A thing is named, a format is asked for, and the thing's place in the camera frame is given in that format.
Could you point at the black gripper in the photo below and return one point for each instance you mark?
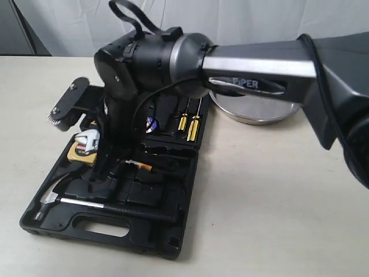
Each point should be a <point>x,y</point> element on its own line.
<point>130,69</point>

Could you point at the adjustable wrench black handle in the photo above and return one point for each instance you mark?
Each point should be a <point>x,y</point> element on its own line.
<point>89,138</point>

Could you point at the black plastic tool case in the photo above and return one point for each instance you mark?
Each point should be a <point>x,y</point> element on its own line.
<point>129,186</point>

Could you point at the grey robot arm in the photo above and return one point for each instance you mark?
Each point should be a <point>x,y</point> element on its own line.
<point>326,77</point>

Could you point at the yellow tape measure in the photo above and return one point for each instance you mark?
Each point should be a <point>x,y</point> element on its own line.
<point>78,153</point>

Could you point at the yellow screwdriver left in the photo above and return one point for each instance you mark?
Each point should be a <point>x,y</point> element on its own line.
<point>183,119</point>

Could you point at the yellow screwdriver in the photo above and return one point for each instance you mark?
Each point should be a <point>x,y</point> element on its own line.
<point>194,124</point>
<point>183,119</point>

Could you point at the yellow screwdriver right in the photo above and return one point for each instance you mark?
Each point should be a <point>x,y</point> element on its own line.
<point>194,124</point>

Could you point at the white backdrop cloth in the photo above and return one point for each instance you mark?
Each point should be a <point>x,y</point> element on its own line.
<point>80,28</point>

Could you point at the round stainless steel tray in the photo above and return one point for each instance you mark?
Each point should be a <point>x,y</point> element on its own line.
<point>252,110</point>

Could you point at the orange handled pliers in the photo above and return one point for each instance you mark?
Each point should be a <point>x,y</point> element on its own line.
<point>157,167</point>

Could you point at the claw hammer black handle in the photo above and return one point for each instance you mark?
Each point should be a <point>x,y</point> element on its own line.
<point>50,197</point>

